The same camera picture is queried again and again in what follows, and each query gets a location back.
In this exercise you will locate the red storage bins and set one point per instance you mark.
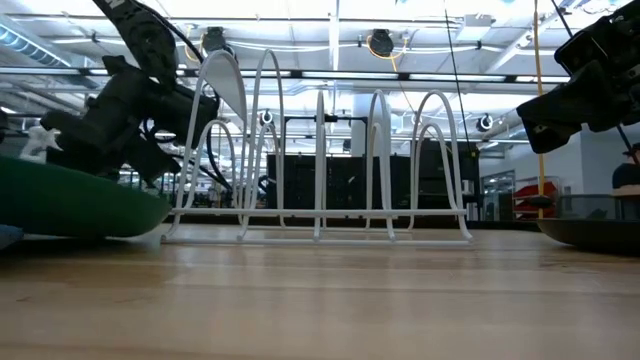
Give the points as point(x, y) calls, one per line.
point(530, 192)

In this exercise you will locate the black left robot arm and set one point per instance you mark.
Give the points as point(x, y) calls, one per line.
point(140, 35)

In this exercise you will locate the black equipment shelving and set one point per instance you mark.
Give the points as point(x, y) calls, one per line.
point(345, 182)

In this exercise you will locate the black gantry frame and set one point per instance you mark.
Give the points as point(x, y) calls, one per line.
point(325, 118)

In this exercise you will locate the small black plate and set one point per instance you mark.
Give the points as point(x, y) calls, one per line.
point(595, 235)

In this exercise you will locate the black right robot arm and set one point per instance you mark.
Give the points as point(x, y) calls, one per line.
point(625, 35)

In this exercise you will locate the person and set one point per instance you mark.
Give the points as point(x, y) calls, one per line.
point(627, 175)

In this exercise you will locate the wooden desk top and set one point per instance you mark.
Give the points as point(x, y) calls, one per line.
point(627, 192)

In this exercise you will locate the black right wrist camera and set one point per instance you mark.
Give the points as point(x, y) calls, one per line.
point(580, 52)

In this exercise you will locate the grey translucent box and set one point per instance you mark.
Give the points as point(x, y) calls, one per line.
point(580, 205)

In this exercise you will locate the white building column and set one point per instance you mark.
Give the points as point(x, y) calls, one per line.
point(360, 125)

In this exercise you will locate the black aluminium table frame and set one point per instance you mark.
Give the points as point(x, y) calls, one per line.
point(500, 223)

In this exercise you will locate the glass display cabinet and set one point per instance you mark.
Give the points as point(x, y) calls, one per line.
point(497, 195)

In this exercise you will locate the large green plate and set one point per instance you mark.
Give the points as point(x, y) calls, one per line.
point(75, 205)

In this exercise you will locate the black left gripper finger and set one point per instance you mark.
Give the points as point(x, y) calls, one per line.
point(150, 160)

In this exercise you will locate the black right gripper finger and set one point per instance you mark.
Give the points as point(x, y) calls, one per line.
point(552, 137)
point(550, 110)

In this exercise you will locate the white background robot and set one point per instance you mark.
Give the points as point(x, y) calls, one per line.
point(40, 142)

